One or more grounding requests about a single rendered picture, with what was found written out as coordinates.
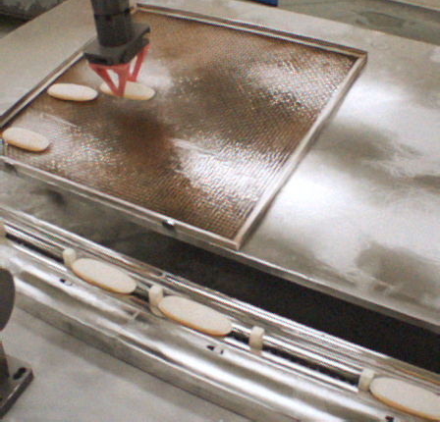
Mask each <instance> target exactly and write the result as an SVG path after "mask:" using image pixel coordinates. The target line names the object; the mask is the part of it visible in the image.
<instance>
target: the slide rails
mask: <svg viewBox="0 0 440 422"><path fill-rule="evenodd" d="M0 217H2V218H3V221H4V225H5V230H7V231H9V232H12V233H13V234H15V235H18V236H20V237H24V238H26V239H29V240H31V241H33V242H35V243H37V244H40V245H42V246H44V248H47V249H49V250H51V251H54V252H56V253H59V254H61V255H63V252H64V251H65V250H66V249H67V248H71V249H73V250H74V251H75V252H76V257H77V261H78V260H81V259H91V260H95V261H99V262H102V263H104V264H107V265H110V266H113V267H115V269H117V270H120V271H122V272H124V273H125V274H127V275H128V276H129V277H131V278H133V279H134V280H135V281H136V284H137V287H136V289H138V290H142V291H144V292H146V293H148V291H149V289H151V288H152V287H153V286H158V287H160V288H162V294H163V298H164V297H170V296H175V297H180V298H185V299H187V300H190V301H194V302H196V303H199V304H202V305H205V306H207V307H210V308H211V309H213V310H215V311H218V312H220V313H222V315H223V316H225V317H226V318H227V319H228V320H229V321H230V322H231V323H232V325H234V327H232V329H235V330H237V331H239V332H242V333H244V334H246V335H249V332H250V331H251V330H253V328H254V327H258V328H260V329H263V330H264V337H263V341H264V342H267V343H270V344H273V345H277V346H280V347H283V348H285V349H287V350H289V351H292V352H294V353H296V354H299V355H301V356H304V357H306V358H308V359H313V360H315V361H318V362H320V363H323V364H325V365H327V366H330V367H332V368H337V369H339V370H342V371H344V372H346V373H349V374H350V375H355V376H357V377H360V374H361V372H362V370H363V369H364V368H367V369H370V370H372V371H374V376H373V380H374V379H376V378H386V379H389V378H392V379H398V380H401V381H402V382H407V383H409V384H412V385H414V386H416V387H417V386H419V387H421V388H423V389H425V390H427V391H432V392H434V393H435V394H436V395H438V396H440V391H439V390H437V389H435V388H430V387H428V386H426V385H424V384H422V383H417V382H416V381H414V380H411V379H409V378H407V379H406V378H404V377H402V376H400V375H397V374H395V373H390V372H389V371H386V370H384V369H381V368H379V367H378V368H377V367H374V366H372V365H370V364H368V363H365V362H363V361H358V360H356V359H353V358H351V357H348V356H347V355H344V354H342V353H341V354H339V353H337V352H335V351H333V350H331V349H328V348H326V347H323V346H321V345H319V344H314V343H309V342H306V341H304V340H301V339H299V338H297V337H294V336H292V335H289V334H287V333H284V332H282V331H280V330H277V329H275V328H271V327H269V326H266V325H264V324H261V323H259V322H257V321H255V322H254V320H253V321H252V319H250V320H249V319H247V317H245V318H244V316H242V315H239V314H237V313H235V312H231V311H229V310H226V309H224V308H221V307H219V306H217V305H213V304H211V303H208V302H206V301H203V300H201V299H197V298H195V297H193V296H190V295H188V294H185V293H183V292H182V291H179V290H175V289H173V288H171V287H167V286H165V285H162V284H160V283H157V282H155V281H153V280H150V279H149V278H148V277H145V276H143V275H140V274H138V273H135V272H132V271H130V270H127V269H125V268H122V267H120V265H117V264H115V263H112V262H109V261H107V260H104V259H102V258H99V257H97V256H94V255H92V253H90V252H87V251H85V250H82V249H80V248H77V247H75V246H72V245H70V244H68V243H65V242H63V241H61V240H60V239H58V238H55V237H52V236H50V235H48V234H45V233H43V232H40V231H38V230H35V229H33V228H32V227H29V226H27V225H24V224H23V223H22V222H19V221H17V220H14V219H12V218H11V217H8V216H6V215H3V214H1V213H0ZM0 243H3V244H5V245H7V246H10V247H12V248H14V249H17V250H18V251H19V252H21V253H24V254H26V255H28V256H30V257H31V258H33V259H35V260H38V261H40V262H42V263H45V264H47V265H48V266H50V267H53V268H55V269H57V270H59V271H60V272H62V273H64V274H67V275H69V276H71V277H74V278H76V279H78V280H80V281H83V282H85V283H86V284H88V285H91V286H93V287H95V288H98V289H100V290H103V291H106V292H108V293H110V294H111V295H113V296H115V297H117V298H120V299H123V300H125V301H127V302H129V303H131V304H133V305H136V306H138V307H139V308H140V309H144V310H146V311H148V312H151V313H153V314H155V315H158V316H160V317H163V318H165V319H168V320H170V321H172V322H175V323H176V324H177V325H179V326H183V327H185V328H187V329H189V330H192V331H194V332H196V333H200V334H202V335H204V336H207V337H209V338H211V339H214V340H216V341H218V342H220V343H224V344H226V345H229V346H231V347H233V348H237V349H239V350H241V351H244V352H246V353H248V354H250V355H253V356H255V357H257V358H261V359H263V360H265V361H268V362H272V363H274V364H277V365H279V366H281V367H284V368H286V369H288V370H291V371H293V372H295V373H298V374H302V375H304V376H307V377H308V378H310V379H313V380H315V381H317V382H320V383H321V382H322V383H324V384H327V385H329V386H331V387H333V388H336V389H338V390H339V389H340V390H343V391H345V392H347V393H350V394H352V395H355V396H359V397H361V398H364V399H366V400H371V401H373V402H374V403H377V404H379V405H380V404H381V405H383V406H386V407H388V408H389V409H394V410H396V411H399V412H401V413H402V414H407V415H408V416H410V417H413V418H416V419H419V420H421V421H423V422H440V421H438V420H433V419H430V420H429V419H426V418H423V417H421V416H415V415H414V414H411V413H409V412H405V411H404V410H402V409H399V408H397V407H393V406H392V405H390V404H388V403H386V402H383V401H381V400H380V399H378V397H377V396H375V395H373V394H372V393H371V392H369V391H366V390H364V389H363V388H358V387H355V386H353V385H351V384H348V383H344V382H341V381H339V380H337V379H334V378H332V377H331V376H326V375H324V374H321V373H319V372H317V371H314V370H312V369H310V368H307V367H303V366H300V365H299V364H297V363H294V362H291V361H289V360H286V359H284V358H282V357H279V356H277V355H275V354H274V355H272V354H270V353H268V352H265V351H263V350H261V349H258V348H255V347H253V346H250V345H248V344H246V343H242V342H240V341H237V340H234V339H232V338H229V337H227V336H225V335H221V336H218V335H210V334H206V333H204V332H201V331H197V330H195V329H192V328H190V327H188V326H185V325H183V324H181V323H178V321H176V320H174V319H172V318H170V317H169V316H167V315H166V314H165V313H164V312H162V311H161V310H160V309H159V308H158V307H156V306H154V305H151V304H149V303H147V301H143V300H141V299H139V298H136V297H134V296H132V295H129V294H120V293H115V292H114V291H110V290H106V289H103V288H101V287H98V286H96V285H94V284H92V283H88V282H87V281H86V280H84V279H83V278H81V277H79V276H78V275H77V274H76V273H75V272H74V271H73V269H71V268H69V267H66V265H64V264H62V263H59V262H57V261H55V260H52V259H50V258H48V257H45V256H43V255H41V254H39V253H37V252H36V251H34V250H32V249H30V248H27V247H25V246H23V245H20V244H18V243H16V242H14V241H12V240H10V239H7V238H5V237H1V236H0Z"/></svg>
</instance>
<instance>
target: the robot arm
mask: <svg viewBox="0 0 440 422"><path fill-rule="evenodd" d="M90 5H91V9H92V13H93V16H94V25H95V28H96V32H97V38H96V39H95V40H94V41H93V42H91V43H89V44H88V45H87V47H86V48H85V49H84V50H83V51H82V53H83V57H84V58H85V59H86V60H88V64H89V68H90V69H91V70H93V71H94V72H95V73H97V74H98V75H99V76H100V77H101V78H102V79H103V80H104V81H105V83H106V84H107V85H108V87H109V88H110V89H111V91H112V92H113V93H114V95H115V96H117V97H121V98H123V97H124V93H125V87H126V81H132V82H137V80H138V74H139V71H140V68H141V65H142V62H143V61H144V60H145V57H146V54H147V52H148V49H149V46H150V44H149V39H148V38H147V37H143V36H144V35H145V34H146V33H147V32H148V33H150V30H149V28H150V25H144V24H138V23H133V22H132V18H133V17H132V12H131V6H130V1H129V0H90ZM136 55H137V58H136V62H135V66H134V70H133V74H131V72H130V65H131V64H130V61H131V60H132V59H133V58H134V57H135V56H136ZM106 70H111V71H112V72H113V74H116V75H117V76H118V88H117V87H116V86H115V84H114V82H113V81H112V80H111V78H110V77H109V75H108V74H107V72H106ZM15 299H16V285H15V281H14V277H13V274H12V273H11V271H10V270H8V268H4V267H2V265H1V261H0V333H1V332H2V331H3V330H4V329H5V327H6V326H7V324H8V321H9V319H10V317H11V315H12V313H13V311H14V309H13V308H14V304H15ZM33 379H34V375H33V373H32V369H31V366H30V365H29V364H28V363H26V362H23V361H21V360H20V359H17V358H15V357H12V356H11V355H10V354H7V353H5V351H4V347H3V344H2V341H1V339H0V419H1V418H2V417H4V416H5V414H6V413H7V411H8V410H9V409H10V408H11V407H12V406H13V403H14V402H15V401H17V399H18V398H19V397H20V396H21V393H22V392H24V391H25V389H26V388H27V387H28V384H29V383H30V382H32V381H33Z"/></svg>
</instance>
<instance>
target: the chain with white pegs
mask: <svg viewBox="0 0 440 422"><path fill-rule="evenodd" d="M0 236H1V237H5V238H7V239H10V240H12V241H14V242H16V243H18V244H20V245H23V246H25V247H27V248H30V249H32V250H34V251H36V252H37V253H39V254H41V255H43V256H45V257H48V258H50V259H52V260H55V261H57V262H59V263H62V264H64V265H66V267H69V268H71V269H72V265H73V264H74V263H75V262H76V261H77V257H76V252H75V251H74V250H73V249H71V248H67V249H66V250H65V251H64V252H63V256H64V259H61V258H60V259H59V257H57V256H54V255H52V254H50V253H47V252H46V253H45V251H42V250H40V248H38V247H36V246H33V245H32V244H29V243H27V242H25V241H22V240H19V239H18V238H15V237H12V236H9V235H8V234H6V230H5V225H4V221H3V218H2V217H0ZM148 293H149V296H150V298H149V297H146V296H144V295H142V294H139V293H137V292H131V293H128V294H129V295H132V296H134V297H136V298H139V299H141V300H143V301H147V303H149V304H151V305H154V306H156V307H158V303H159V302H160V300H161V299H162V298H163V294H162V288H160V287H158V286H153V287H152V288H151V289H149V291H148ZM158 308H159V307H158ZM225 336H227V337H229V338H232V339H234V340H237V341H240V342H242V343H246V344H248V345H250V346H253V347H255V348H258V349H261V350H263V351H265V352H268V353H270V354H272V355H274V354H275V355H277V356H279V357H282V358H284V359H286V360H289V361H291V362H294V363H297V364H299V365H300V366H303V367H307V368H310V369H312V370H314V371H317V372H319V373H321V374H324V375H326V376H331V377H332V378H334V379H337V380H339V381H341V382H344V383H348V384H351V385H353V386H355V387H358V388H363V389H364V390H366V391H369V392H371V390H370V388H369V386H370V385H371V383H372V380H373V376H374V371H372V370H370V369H367V368H364V369H363V370H362V372H361V374H360V378H359V382H358V381H356V380H354V381H353V380H352V379H351V378H349V379H348V378H346V377H344V376H342V375H340V374H338V373H333V371H328V370H326V369H324V368H321V367H319V366H316V365H315V366H314V365H313V364H312V363H309V362H308V363H307V362H305V361H302V360H300V359H298V358H294V357H293V356H292V355H289V354H287V353H283V352H281V351H279V350H275V351H274V349H272V348H269V347H267V346H265V345H263V337H264V330H263V329H260V328H258V327H254V328H253V330H251V331H250V332H249V340H248V339H246V338H243V337H241V336H237V335H236V334H233V333H231V332H229V333H228V334H226V335H225Z"/></svg>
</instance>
